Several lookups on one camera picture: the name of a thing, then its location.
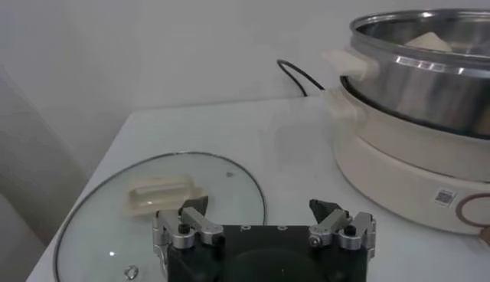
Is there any white steamed baozi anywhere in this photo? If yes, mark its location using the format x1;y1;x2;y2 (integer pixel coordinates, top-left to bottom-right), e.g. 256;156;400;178
404;31;455;53

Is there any perforated steel steamer basket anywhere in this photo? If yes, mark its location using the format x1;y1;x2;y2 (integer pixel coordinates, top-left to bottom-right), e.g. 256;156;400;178
321;8;490;139

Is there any round glass pot lid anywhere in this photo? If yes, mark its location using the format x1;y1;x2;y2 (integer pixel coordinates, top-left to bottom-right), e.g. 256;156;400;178
53;151;268;282

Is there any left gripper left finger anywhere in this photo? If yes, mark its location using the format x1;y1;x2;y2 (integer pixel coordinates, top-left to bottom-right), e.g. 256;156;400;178
152;195;225;250

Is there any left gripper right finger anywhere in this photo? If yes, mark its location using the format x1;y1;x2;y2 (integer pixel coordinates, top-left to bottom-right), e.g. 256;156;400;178
308;198;377;252

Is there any cream electric cooking pot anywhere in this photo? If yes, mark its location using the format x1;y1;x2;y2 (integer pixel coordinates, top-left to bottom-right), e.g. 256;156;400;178
323;86;490;246

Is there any black pot power cord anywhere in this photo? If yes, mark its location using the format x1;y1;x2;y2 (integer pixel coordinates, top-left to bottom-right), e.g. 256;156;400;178
276;59;326;97

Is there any white rectangular table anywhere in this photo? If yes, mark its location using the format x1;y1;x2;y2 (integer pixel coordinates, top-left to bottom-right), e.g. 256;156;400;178
26;95;490;282

